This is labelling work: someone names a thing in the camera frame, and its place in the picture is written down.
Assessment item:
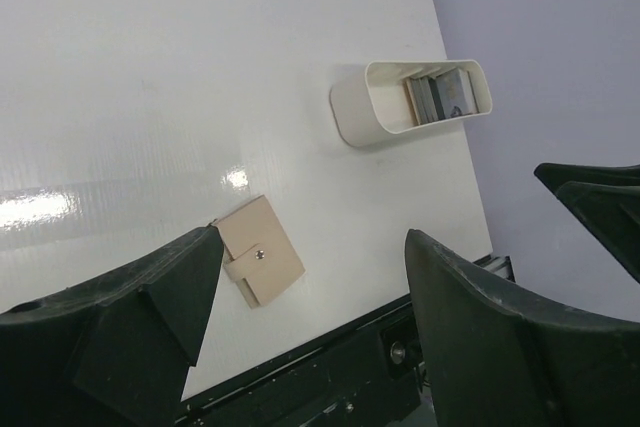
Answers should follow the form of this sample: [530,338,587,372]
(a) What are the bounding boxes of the beige card holder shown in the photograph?
[213,195,305,309]

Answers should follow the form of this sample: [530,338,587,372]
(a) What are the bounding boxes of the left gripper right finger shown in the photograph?
[405,229,639,426]

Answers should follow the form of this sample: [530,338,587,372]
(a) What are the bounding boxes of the aluminium table frame rail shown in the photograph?
[475,254,516,282]

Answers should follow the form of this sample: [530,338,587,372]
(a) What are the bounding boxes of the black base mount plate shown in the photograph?
[175,296,426,426]

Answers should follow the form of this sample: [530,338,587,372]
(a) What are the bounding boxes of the white plastic tray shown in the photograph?
[330,60,493,148]

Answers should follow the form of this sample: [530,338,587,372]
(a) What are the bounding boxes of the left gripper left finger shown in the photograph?
[1,226,223,426]

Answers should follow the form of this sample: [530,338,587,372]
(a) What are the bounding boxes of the black cards in tray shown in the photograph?
[404,76,445,125]

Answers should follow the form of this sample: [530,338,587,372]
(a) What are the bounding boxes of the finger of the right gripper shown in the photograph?
[534,163,639,280]

